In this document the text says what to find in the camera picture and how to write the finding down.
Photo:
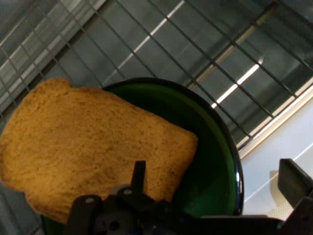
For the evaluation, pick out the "green plate with black rim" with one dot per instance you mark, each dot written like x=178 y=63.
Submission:
x=207 y=171

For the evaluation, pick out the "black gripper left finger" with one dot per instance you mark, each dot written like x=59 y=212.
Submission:
x=137 y=195

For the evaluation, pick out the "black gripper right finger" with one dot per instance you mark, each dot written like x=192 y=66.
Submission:
x=293 y=181

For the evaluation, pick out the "toasted bread slice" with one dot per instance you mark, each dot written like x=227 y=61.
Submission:
x=85 y=147

